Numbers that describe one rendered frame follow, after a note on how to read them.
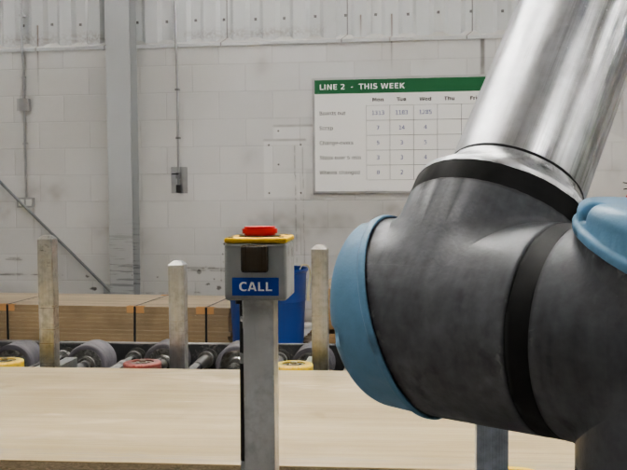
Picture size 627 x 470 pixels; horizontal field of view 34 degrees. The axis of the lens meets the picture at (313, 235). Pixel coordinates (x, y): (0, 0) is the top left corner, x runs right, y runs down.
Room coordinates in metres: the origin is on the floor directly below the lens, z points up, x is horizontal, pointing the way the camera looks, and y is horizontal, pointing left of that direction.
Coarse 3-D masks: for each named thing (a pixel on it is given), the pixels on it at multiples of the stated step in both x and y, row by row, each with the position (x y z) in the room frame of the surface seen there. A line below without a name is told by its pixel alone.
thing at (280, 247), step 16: (224, 240) 1.13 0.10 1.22; (240, 240) 1.13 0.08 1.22; (256, 240) 1.13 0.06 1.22; (272, 240) 1.12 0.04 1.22; (288, 240) 1.14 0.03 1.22; (240, 256) 1.13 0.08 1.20; (272, 256) 1.12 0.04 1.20; (288, 256) 1.14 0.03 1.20; (240, 272) 1.13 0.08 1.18; (256, 272) 1.13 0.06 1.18; (272, 272) 1.12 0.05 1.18; (288, 272) 1.14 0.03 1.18; (288, 288) 1.14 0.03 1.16
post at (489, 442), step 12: (480, 432) 1.12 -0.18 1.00; (492, 432) 1.12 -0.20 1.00; (504, 432) 1.11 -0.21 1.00; (480, 444) 1.12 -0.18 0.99; (492, 444) 1.12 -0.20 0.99; (504, 444) 1.11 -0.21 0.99; (480, 456) 1.12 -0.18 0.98; (492, 456) 1.12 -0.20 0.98; (504, 456) 1.11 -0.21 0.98; (480, 468) 1.12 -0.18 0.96; (492, 468) 1.12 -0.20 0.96; (504, 468) 1.11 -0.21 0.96
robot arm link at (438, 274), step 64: (576, 0) 0.65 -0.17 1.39; (512, 64) 0.64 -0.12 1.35; (576, 64) 0.62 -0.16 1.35; (512, 128) 0.61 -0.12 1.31; (576, 128) 0.61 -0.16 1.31; (448, 192) 0.58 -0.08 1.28; (512, 192) 0.57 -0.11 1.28; (576, 192) 0.58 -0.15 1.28; (384, 256) 0.58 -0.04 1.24; (448, 256) 0.55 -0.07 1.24; (512, 256) 0.52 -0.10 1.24; (384, 320) 0.56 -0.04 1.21; (448, 320) 0.53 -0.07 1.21; (384, 384) 0.57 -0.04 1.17; (448, 384) 0.54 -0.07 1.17
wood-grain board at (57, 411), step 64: (0, 384) 1.93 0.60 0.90; (64, 384) 1.92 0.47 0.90; (128, 384) 1.92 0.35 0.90; (192, 384) 1.91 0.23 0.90; (320, 384) 1.90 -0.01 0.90; (0, 448) 1.46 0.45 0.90; (64, 448) 1.46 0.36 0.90; (128, 448) 1.46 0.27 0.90; (192, 448) 1.45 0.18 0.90; (320, 448) 1.45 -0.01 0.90; (384, 448) 1.44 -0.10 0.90; (448, 448) 1.44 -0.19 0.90; (512, 448) 1.44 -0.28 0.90
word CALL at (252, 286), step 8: (232, 280) 1.13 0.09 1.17; (240, 280) 1.13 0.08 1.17; (248, 280) 1.13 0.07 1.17; (256, 280) 1.13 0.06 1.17; (264, 280) 1.12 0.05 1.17; (272, 280) 1.12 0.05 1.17; (232, 288) 1.13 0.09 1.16; (240, 288) 1.13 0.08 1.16; (248, 288) 1.13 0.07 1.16; (256, 288) 1.13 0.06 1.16; (264, 288) 1.12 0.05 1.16; (272, 288) 1.12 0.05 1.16
